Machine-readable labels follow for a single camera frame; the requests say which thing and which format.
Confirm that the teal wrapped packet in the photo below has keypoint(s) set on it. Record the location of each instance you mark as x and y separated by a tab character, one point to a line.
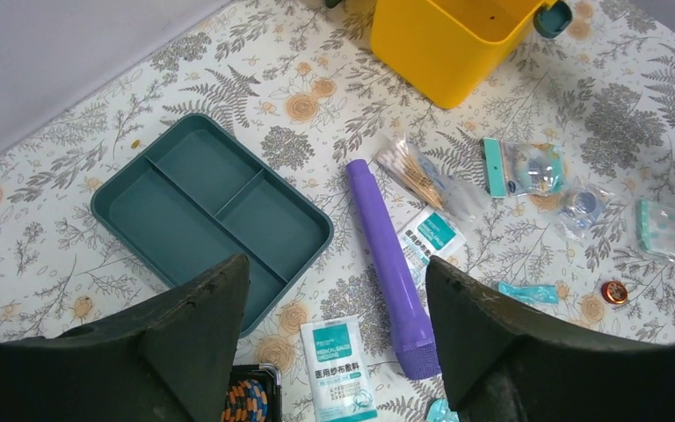
537	294
439	411

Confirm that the cotton swab bag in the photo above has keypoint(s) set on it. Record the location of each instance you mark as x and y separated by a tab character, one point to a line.
457	198

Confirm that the teal divided tray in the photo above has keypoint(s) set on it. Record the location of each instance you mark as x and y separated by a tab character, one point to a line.
196	196

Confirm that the purple flashlight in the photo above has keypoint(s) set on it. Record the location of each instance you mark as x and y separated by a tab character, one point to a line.
411	329

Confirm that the clear bag blue roll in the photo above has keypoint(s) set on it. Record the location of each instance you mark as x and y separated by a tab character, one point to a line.
580	208

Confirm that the teal wrapped packet left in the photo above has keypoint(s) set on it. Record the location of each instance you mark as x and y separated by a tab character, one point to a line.
439	411

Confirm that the small red round tin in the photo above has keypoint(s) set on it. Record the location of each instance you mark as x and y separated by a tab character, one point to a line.
614	292

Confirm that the gauze dressing packet right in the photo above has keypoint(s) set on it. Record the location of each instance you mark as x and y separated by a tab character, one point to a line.
428	234

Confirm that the gauze dressing packet left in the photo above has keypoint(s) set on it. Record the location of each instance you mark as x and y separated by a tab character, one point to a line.
337	372

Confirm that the teal wrapped packet right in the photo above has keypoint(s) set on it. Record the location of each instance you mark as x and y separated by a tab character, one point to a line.
537	294

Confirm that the gauze dressing packet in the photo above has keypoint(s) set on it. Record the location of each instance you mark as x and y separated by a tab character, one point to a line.
337	372
428	234

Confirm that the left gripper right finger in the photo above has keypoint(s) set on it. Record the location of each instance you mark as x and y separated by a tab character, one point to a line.
502	360

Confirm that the clear bag teal strips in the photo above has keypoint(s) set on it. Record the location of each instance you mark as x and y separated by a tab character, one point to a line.
656	228

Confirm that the black poker chip case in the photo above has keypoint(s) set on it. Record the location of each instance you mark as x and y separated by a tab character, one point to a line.
254	394

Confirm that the yellow plastic box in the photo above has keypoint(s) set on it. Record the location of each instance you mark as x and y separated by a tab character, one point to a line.
444	49

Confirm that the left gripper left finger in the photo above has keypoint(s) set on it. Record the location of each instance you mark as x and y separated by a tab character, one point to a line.
165	359

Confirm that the teal header plastic bag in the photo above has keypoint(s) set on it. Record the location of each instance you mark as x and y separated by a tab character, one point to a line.
516	169

